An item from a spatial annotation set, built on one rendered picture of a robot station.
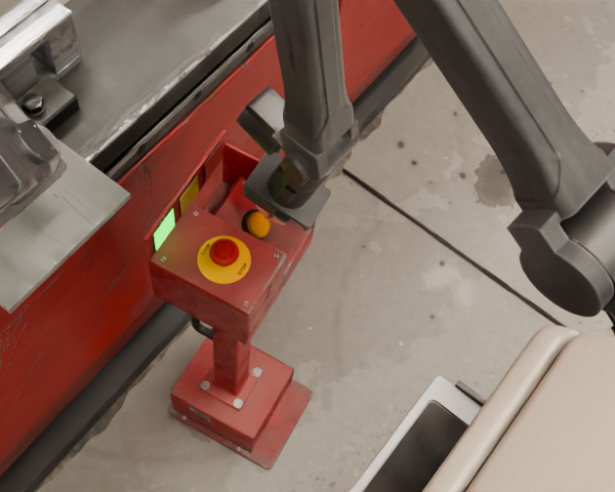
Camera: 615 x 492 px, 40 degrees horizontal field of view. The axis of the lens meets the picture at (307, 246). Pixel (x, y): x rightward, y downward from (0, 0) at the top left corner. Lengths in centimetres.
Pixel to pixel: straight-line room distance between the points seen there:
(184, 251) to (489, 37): 65
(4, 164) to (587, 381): 42
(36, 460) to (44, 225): 97
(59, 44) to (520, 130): 70
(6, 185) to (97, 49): 63
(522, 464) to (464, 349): 150
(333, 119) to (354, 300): 114
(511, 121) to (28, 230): 53
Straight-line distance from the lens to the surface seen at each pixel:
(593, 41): 263
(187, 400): 178
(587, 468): 51
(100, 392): 188
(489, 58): 63
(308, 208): 111
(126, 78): 121
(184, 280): 115
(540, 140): 65
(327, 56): 82
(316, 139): 90
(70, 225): 95
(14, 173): 64
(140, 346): 190
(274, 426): 188
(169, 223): 115
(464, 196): 219
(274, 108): 101
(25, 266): 93
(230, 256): 113
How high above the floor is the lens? 182
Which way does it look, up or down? 63 degrees down
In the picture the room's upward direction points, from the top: 11 degrees clockwise
